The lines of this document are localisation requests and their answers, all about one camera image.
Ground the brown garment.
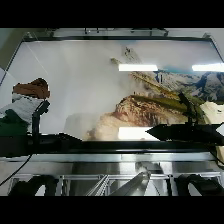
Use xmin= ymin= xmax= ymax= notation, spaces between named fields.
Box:
xmin=12 ymin=77 xmax=51 ymax=100

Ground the white garment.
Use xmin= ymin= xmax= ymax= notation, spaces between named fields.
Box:
xmin=0 ymin=93 xmax=45 ymax=125

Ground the green garment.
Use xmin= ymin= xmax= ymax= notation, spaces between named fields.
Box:
xmin=0 ymin=108 xmax=32 ymax=137

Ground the cream garment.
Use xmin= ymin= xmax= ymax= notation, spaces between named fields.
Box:
xmin=199 ymin=100 xmax=224 ymax=160

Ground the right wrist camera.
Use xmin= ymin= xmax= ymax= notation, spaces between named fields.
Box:
xmin=177 ymin=92 xmax=198 ymax=126

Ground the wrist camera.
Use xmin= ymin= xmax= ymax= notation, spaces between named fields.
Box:
xmin=31 ymin=99 xmax=51 ymax=138
xmin=177 ymin=92 xmax=198 ymax=126

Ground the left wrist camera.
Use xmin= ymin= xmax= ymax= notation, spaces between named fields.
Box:
xmin=31 ymin=99 xmax=51 ymax=138

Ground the black cable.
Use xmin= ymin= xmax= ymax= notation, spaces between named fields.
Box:
xmin=0 ymin=153 xmax=34 ymax=188

